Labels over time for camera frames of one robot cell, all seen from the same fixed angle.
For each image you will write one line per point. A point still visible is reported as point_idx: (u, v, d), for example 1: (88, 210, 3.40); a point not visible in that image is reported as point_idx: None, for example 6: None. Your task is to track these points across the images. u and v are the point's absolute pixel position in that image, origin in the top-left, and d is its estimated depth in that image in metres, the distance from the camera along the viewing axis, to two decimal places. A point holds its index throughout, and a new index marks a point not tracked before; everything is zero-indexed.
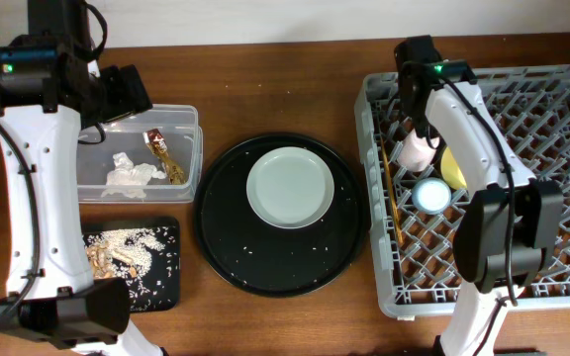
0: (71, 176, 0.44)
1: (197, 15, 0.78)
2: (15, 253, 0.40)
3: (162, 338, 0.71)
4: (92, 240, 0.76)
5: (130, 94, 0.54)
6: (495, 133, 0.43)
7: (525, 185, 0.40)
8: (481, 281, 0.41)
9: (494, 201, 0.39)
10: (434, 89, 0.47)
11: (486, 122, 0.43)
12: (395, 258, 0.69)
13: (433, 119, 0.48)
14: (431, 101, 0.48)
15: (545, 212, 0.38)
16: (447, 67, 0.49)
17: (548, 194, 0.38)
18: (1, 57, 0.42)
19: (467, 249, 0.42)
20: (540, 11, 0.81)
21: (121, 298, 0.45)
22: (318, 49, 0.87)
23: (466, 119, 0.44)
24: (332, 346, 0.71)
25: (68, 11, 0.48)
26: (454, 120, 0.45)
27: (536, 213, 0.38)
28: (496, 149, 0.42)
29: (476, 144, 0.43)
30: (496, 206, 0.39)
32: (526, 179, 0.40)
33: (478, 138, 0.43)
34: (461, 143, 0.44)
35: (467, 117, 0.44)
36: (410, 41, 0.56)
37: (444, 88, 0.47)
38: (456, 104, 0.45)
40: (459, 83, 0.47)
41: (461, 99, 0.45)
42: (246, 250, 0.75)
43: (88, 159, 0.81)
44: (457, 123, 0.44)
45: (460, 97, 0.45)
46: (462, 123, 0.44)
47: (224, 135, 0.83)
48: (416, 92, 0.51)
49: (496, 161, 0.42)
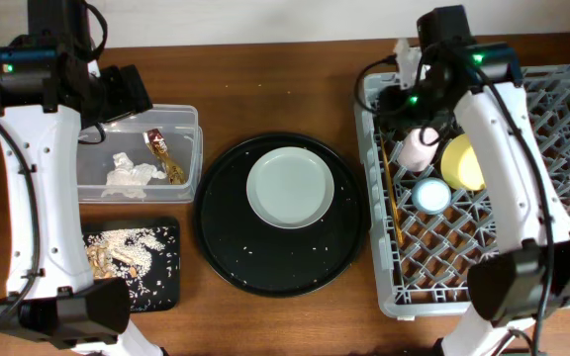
0: (71, 176, 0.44)
1: (197, 15, 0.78)
2: (15, 253, 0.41)
3: (162, 338, 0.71)
4: (92, 240, 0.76)
5: (130, 94, 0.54)
6: (537, 167, 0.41)
7: (563, 240, 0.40)
8: (501, 319, 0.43)
9: (530, 259, 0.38)
10: (472, 91, 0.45)
11: (528, 150, 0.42)
12: (396, 258, 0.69)
13: (466, 120, 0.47)
14: (467, 105, 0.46)
15: None
16: (488, 55, 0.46)
17: None
18: (1, 57, 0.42)
19: (491, 291, 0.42)
20: (541, 12, 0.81)
21: (121, 298, 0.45)
22: (319, 49, 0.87)
23: (508, 143, 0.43)
24: (332, 346, 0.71)
25: (68, 11, 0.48)
26: (492, 142, 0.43)
27: None
28: (536, 192, 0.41)
29: (516, 180, 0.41)
30: (532, 265, 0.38)
32: (567, 232, 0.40)
33: (519, 173, 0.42)
34: (499, 168, 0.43)
35: (509, 140, 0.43)
36: (438, 13, 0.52)
37: (484, 91, 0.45)
38: (498, 121, 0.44)
40: (501, 87, 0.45)
41: (506, 117, 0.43)
42: (246, 250, 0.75)
43: (88, 159, 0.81)
44: (497, 147, 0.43)
45: (505, 114, 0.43)
46: (504, 147, 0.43)
47: (224, 136, 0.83)
48: (448, 82, 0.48)
49: (535, 205, 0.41)
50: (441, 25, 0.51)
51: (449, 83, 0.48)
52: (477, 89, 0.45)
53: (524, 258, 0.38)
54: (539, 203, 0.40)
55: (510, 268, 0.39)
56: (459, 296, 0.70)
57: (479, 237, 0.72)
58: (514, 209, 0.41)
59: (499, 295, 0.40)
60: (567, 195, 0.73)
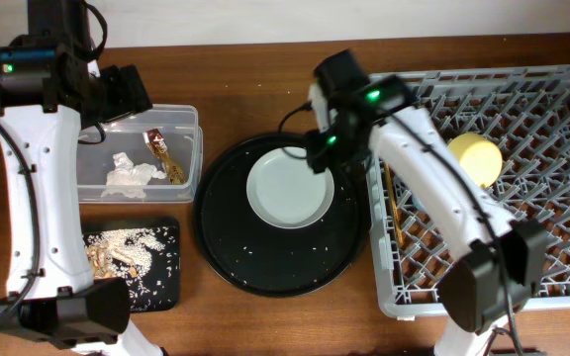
0: (71, 176, 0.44)
1: (197, 14, 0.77)
2: (15, 253, 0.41)
3: (162, 338, 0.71)
4: (92, 240, 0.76)
5: (130, 94, 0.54)
6: (457, 174, 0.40)
7: (507, 231, 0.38)
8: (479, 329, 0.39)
9: (482, 261, 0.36)
10: (379, 125, 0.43)
11: (444, 161, 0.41)
12: (395, 259, 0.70)
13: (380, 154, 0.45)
14: (376, 141, 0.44)
15: (532, 257, 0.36)
16: (385, 90, 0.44)
17: (530, 235, 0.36)
18: (1, 57, 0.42)
19: (458, 304, 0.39)
20: (541, 12, 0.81)
21: (121, 298, 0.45)
22: (318, 49, 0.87)
23: (425, 161, 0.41)
24: (332, 346, 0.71)
25: (68, 11, 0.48)
26: (410, 163, 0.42)
27: (525, 259, 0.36)
28: (466, 196, 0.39)
29: (442, 196, 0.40)
30: (484, 268, 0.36)
32: (507, 222, 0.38)
33: (442, 186, 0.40)
34: (424, 191, 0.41)
35: (424, 157, 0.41)
36: (327, 61, 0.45)
37: (389, 123, 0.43)
38: (409, 143, 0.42)
40: (403, 112, 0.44)
41: (413, 137, 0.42)
42: (246, 250, 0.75)
43: (88, 159, 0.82)
44: (416, 168, 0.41)
45: (411, 134, 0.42)
46: (422, 166, 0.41)
47: (224, 136, 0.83)
48: (354, 128, 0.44)
49: (468, 209, 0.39)
50: (332, 73, 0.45)
51: (357, 127, 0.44)
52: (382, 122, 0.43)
53: (477, 261, 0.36)
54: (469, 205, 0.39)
55: (466, 275, 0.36)
56: None
57: None
58: (451, 218, 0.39)
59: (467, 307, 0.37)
60: (567, 195, 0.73)
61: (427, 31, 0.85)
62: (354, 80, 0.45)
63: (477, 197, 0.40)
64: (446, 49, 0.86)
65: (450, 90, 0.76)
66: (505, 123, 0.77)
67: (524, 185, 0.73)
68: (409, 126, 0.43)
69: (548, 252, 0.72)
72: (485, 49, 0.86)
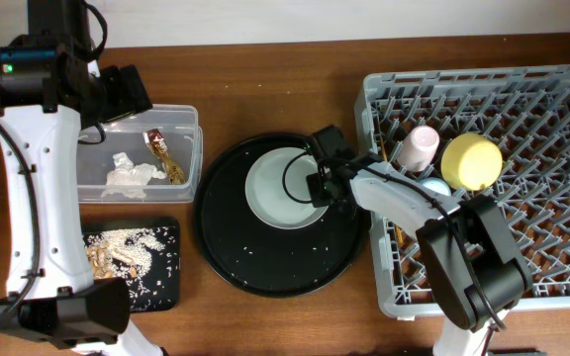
0: (71, 176, 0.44)
1: (197, 15, 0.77)
2: (15, 253, 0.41)
3: (162, 338, 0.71)
4: (92, 240, 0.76)
5: (130, 94, 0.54)
6: (412, 184, 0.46)
7: (458, 209, 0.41)
8: (477, 323, 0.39)
9: (442, 237, 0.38)
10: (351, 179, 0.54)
11: (400, 180, 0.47)
12: (395, 259, 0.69)
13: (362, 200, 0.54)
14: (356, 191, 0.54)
15: (491, 227, 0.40)
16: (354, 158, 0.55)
17: (483, 209, 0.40)
18: (1, 57, 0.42)
19: (446, 297, 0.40)
20: (541, 12, 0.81)
21: (121, 298, 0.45)
22: (318, 49, 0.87)
23: (386, 186, 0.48)
24: (332, 346, 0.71)
25: (68, 11, 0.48)
26: (376, 191, 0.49)
27: (486, 231, 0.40)
28: (420, 196, 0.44)
29: (401, 205, 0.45)
30: (445, 243, 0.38)
32: (456, 203, 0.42)
33: (401, 198, 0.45)
34: (393, 211, 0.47)
35: (385, 184, 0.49)
36: (316, 135, 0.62)
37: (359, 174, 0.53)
38: (373, 180, 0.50)
40: (373, 165, 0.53)
41: (375, 173, 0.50)
42: (247, 251, 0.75)
43: (88, 159, 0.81)
44: (382, 195, 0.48)
45: (373, 172, 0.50)
46: (383, 189, 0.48)
47: (224, 136, 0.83)
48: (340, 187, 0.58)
49: (423, 202, 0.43)
50: (321, 144, 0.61)
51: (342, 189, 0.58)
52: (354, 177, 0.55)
53: (441, 237, 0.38)
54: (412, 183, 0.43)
55: (433, 255, 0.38)
56: None
57: None
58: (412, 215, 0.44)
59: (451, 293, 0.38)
60: (567, 195, 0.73)
61: (427, 31, 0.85)
62: (339, 150, 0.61)
63: (431, 193, 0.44)
64: (447, 49, 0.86)
65: (450, 90, 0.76)
66: (505, 123, 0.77)
67: (524, 185, 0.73)
68: (375, 169, 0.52)
69: (548, 251, 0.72)
72: (484, 49, 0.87)
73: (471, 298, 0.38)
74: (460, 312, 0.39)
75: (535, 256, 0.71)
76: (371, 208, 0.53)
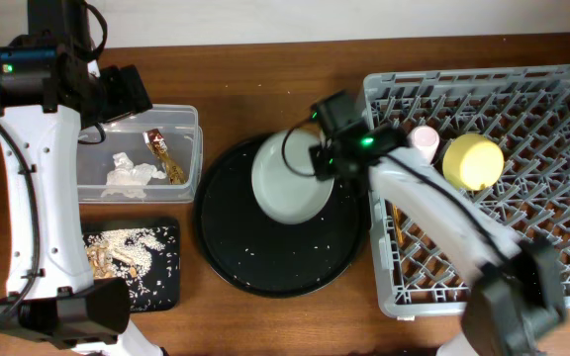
0: (71, 176, 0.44)
1: (197, 14, 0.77)
2: (15, 253, 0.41)
3: (162, 338, 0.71)
4: (92, 240, 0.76)
5: (130, 94, 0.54)
6: (459, 200, 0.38)
7: (512, 248, 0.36)
8: None
9: (498, 286, 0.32)
10: (374, 166, 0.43)
11: (441, 188, 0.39)
12: (396, 259, 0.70)
13: (383, 192, 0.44)
14: (379, 182, 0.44)
15: (550, 276, 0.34)
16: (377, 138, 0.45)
17: (542, 252, 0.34)
18: (1, 57, 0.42)
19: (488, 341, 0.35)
20: (541, 11, 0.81)
21: (121, 298, 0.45)
22: (319, 49, 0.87)
23: (426, 194, 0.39)
24: (332, 346, 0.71)
25: (67, 11, 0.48)
26: (406, 192, 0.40)
27: (543, 281, 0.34)
28: (467, 219, 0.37)
29: (446, 224, 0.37)
30: (501, 292, 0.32)
32: (512, 240, 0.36)
33: (446, 215, 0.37)
34: (430, 225, 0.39)
35: (421, 187, 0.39)
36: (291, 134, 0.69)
37: (383, 162, 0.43)
38: (407, 178, 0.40)
40: (396, 151, 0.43)
41: (407, 170, 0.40)
42: (247, 251, 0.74)
43: (88, 159, 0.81)
44: (419, 202, 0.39)
45: (405, 168, 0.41)
46: (424, 200, 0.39)
47: (224, 136, 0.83)
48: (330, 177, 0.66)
49: (470, 230, 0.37)
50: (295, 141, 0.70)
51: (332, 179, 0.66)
52: (377, 162, 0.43)
53: (497, 286, 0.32)
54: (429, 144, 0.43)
55: (484, 302, 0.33)
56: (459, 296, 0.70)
57: None
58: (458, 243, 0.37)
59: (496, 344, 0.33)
60: (567, 195, 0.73)
61: (427, 31, 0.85)
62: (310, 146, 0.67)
63: (481, 222, 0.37)
64: (447, 50, 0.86)
65: (450, 90, 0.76)
66: (506, 123, 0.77)
67: (524, 185, 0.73)
68: (406, 162, 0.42)
69: None
72: (484, 49, 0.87)
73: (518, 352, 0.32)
74: None
75: None
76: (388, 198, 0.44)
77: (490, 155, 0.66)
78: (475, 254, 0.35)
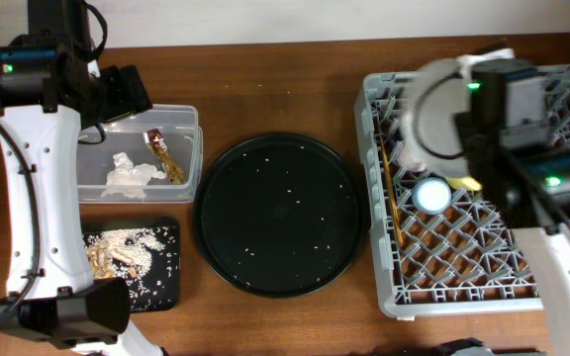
0: (71, 176, 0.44)
1: (197, 15, 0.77)
2: (15, 253, 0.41)
3: (162, 339, 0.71)
4: (92, 240, 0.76)
5: (130, 94, 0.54)
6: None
7: None
8: None
9: None
10: (534, 215, 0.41)
11: None
12: (396, 259, 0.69)
13: (523, 244, 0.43)
14: (540, 246, 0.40)
15: None
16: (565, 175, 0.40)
17: None
18: (1, 57, 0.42)
19: None
20: (541, 11, 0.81)
21: (121, 298, 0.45)
22: (319, 49, 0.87)
23: None
24: (332, 346, 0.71)
25: (68, 11, 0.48)
26: (556, 274, 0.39)
27: None
28: None
29: None
30: None
32: None
33: None
34: (567, 319, 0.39)
35: (568, 279, 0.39)
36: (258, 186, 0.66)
37: (559, 224, 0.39)
38: None
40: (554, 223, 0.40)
41: None
42: (247, 251, 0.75)
43: (88, 159, 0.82)
44: (568, 294, 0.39)
45: None
46: None
47: (224, 136, 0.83)
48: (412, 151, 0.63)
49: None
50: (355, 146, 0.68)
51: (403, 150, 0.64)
52: (554, 229, 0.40)
53: None
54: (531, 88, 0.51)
55: None
56: (459, 296, 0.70)
57: (479, 237, 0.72)
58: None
59: None
60: None
61: (427, 31, 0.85)
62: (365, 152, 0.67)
63: None
64: (447, 50, 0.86)
65: None
66: None
67: None
68: None
69: None
72: (484, 50, 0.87)
73: None
74: None
75: None
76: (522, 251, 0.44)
77: None
78: None
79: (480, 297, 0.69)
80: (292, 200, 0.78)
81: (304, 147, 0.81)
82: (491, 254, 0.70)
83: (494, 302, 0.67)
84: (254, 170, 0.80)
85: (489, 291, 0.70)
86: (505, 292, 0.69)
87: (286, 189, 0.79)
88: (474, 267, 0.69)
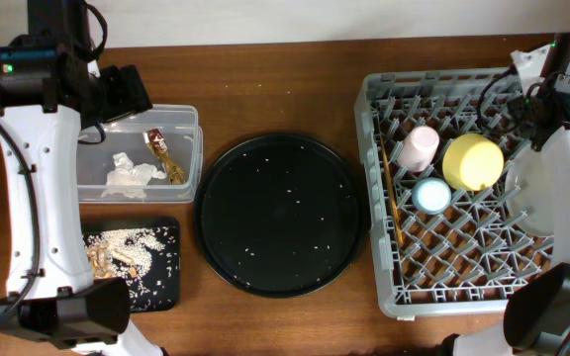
0: (71, 178, 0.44)
1: (198, 14, 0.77)
2: (15, 253, 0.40)
3: (162, 338, 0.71)
4: (92, 240, 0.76)
5: (130, 94, 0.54)
6: None
7: None
8: (525, 343, 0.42)
9: None
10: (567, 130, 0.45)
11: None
12: (395, 259, 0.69)
13: (549, 148, 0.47)
14: (555, 140, 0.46)
15: None
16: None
17: None
18: (1, 57, 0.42)
19: (529, 307, 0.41)
20: (541, 11, 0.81)
21: (121, 298, 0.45)
22: (318, 49, 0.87)
23: None
24: (332, 346, 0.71)
25: (68, 11, 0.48)
26: (565, 161, 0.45)
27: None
28: None
29: None
30: None
32: None
33: None
34: None
35: None
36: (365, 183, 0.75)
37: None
38: None
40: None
41: None
42: (248, 252, 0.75)
43: (88, 159, 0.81)
44: None
45: None
46: None
47: (224, 136, 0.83)
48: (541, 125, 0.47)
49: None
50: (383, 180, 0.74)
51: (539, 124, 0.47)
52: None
53: None
54: (512, 57, 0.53)
55: (557, 278, 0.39)
56: (459, 296, 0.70)
57: (479, 237, 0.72)
58: None
59: (538, 311, 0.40)
60: None
61: (427, 30, 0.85)
62: (401, 180, 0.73)
63: None
64: (447, 50, 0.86)
65: (450, 90, 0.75)
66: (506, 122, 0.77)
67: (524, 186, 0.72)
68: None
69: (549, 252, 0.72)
72: (484, 49, 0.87)
73: (547, 335, 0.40)
74: (530, 328, 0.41)
75: (535, 256, 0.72)
76: (544, 156, 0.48)
77: (490, 155, 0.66)
78: None
79: (480, 297, 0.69)
80: (292, 200, 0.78)
81: (304, 146, 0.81)
82: (491, 254, 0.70)
83: (495, 302, 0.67)
84: (255, 170, 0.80)
85: (489, 291, 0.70)
86: (505, 292, 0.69)
87: (286, 189, 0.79)
88: (474, 266, 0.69)
